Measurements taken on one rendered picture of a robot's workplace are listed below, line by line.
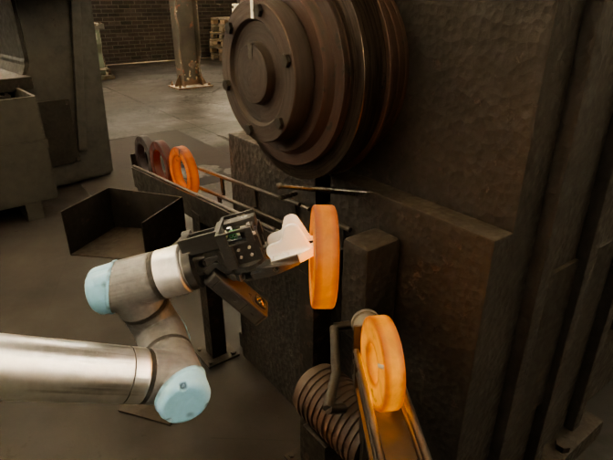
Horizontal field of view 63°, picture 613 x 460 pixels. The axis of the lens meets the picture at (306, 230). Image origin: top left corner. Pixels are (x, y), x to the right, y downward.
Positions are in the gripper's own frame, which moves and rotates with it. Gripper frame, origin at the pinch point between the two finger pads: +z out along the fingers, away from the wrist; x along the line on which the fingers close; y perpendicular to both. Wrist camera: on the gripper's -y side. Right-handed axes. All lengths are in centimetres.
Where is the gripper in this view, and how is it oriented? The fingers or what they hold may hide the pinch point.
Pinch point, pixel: (322, 245)
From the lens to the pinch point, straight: 74.0
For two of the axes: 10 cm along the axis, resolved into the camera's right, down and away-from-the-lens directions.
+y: -2.7, -8.8, -4.0
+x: -0.3, -4.0, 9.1
